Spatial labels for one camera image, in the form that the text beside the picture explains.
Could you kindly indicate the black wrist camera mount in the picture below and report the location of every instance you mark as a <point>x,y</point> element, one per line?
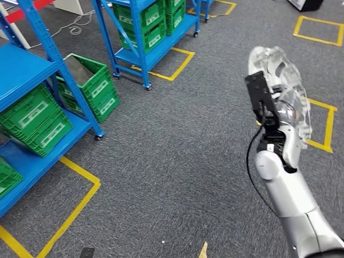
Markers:
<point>259,92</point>

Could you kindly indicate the long blue metal shelf rack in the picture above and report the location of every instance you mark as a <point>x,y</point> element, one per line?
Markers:
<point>21,67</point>

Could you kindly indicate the ragged yellow floor tape strip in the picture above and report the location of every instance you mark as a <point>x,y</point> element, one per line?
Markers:
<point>204,252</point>

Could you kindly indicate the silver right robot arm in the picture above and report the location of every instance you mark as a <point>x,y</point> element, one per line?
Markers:
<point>293,199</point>

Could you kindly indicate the black white box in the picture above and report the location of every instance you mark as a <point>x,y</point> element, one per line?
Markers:
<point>308,4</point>

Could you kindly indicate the black left robot foot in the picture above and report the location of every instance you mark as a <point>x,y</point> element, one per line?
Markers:
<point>87,253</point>

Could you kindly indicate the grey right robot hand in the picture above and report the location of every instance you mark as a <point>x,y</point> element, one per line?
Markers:
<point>293,107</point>

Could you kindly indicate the silver plastic hubcap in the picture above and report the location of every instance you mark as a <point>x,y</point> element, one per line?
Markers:
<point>258,58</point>

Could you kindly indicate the grey sheet in crate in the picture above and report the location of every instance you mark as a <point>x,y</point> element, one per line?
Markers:
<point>78,71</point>

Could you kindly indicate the white desk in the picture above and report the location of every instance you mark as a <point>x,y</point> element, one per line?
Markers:
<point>69,6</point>
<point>23,42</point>

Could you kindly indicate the red barrier belt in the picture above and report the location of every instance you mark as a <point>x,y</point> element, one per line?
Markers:
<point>16,15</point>

